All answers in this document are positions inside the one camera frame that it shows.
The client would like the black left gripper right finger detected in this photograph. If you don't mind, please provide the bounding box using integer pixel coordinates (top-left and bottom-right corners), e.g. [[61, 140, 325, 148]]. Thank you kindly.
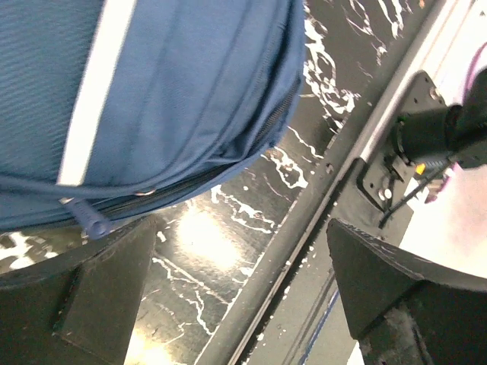
[[326, 219, 486, 364]]

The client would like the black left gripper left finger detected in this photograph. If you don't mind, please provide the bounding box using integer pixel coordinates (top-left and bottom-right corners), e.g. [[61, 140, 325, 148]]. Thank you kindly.
[[1, 217, 157, 364]]

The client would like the navy blue student backpack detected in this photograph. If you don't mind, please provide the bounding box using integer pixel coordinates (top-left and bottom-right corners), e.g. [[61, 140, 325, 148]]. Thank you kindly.
[[1, 1, 305, 238]]

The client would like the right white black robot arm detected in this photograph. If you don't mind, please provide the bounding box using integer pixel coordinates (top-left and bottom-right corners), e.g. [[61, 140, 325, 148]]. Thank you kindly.
[[390, 69, 486, 170]]

